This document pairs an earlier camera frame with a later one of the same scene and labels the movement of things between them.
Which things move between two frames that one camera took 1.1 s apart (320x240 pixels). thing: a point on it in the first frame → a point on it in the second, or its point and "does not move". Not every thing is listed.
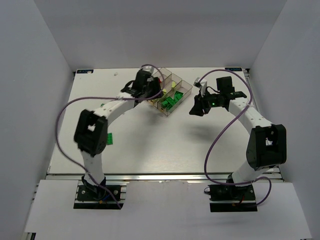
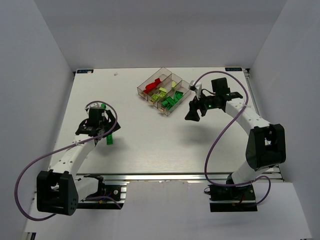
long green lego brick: x=109 y=139 does not move
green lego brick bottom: x=166 y=104 does not move
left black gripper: x=155 y=89 → x=110 y=123
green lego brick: x=178 y=95 does not move
